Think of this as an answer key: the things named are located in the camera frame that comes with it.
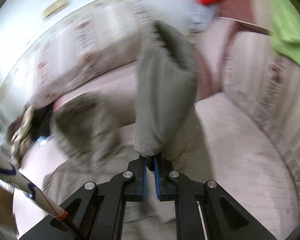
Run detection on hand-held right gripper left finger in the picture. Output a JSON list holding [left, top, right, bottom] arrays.
[[19, 155, 148, 240]]

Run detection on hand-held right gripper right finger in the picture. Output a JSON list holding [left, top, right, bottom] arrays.
[[154, 153, 278, 240]]

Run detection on grey-green quilted jacket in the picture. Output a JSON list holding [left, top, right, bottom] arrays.
[[42, 20, 215, 240]]

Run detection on black clothes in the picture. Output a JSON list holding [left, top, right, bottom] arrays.
[[31, 104, 57, 142]]

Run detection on pink quilted bed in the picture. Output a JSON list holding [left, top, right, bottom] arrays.
[[12, 62, 300, 240]]

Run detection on blue plastic bag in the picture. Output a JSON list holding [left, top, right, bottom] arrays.
[[38, 134, 52, 147]]

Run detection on pink folded blanket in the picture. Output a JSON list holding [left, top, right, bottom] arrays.
[[190, 22, 238, 102]]

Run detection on white printed tube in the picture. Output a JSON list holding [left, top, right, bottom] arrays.
[[0, 142, 68, 222]]

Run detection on brown beige patterned blanket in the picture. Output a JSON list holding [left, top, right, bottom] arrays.
[[7, 105, 40, 167]]

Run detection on striped floral cushion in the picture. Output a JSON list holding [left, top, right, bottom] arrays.
[[221, 29, 300, 183]]

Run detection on large striped floral folded quilt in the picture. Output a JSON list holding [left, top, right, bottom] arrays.
[[31, 4, 153, 103]]

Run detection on wooden cabinet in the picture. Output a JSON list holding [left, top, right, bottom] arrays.
[[0, 175, 18, 238]]

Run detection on pale blue-grey cloth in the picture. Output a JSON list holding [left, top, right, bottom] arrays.
[[189, 2, 220, 33]]

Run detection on green cloth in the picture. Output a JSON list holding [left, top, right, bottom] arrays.
[[269, 0, 300, 72]]

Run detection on wooden wall frame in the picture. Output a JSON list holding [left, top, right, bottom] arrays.
[[42, 0, 70, 20]]

